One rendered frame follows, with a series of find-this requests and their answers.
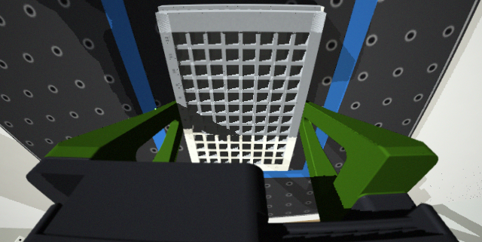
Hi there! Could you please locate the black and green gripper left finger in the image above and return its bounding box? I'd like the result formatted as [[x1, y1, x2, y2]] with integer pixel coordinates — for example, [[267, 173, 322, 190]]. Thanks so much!
[[45, 100, 183, 162]]

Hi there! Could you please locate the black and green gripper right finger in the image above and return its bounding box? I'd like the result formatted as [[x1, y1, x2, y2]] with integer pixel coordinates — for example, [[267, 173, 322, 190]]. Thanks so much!
[[299, 100, 438, 222]]

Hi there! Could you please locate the blue tape outline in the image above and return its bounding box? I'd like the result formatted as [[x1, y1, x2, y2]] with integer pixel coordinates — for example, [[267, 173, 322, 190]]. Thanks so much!
[[101, 0, 378, 178]]

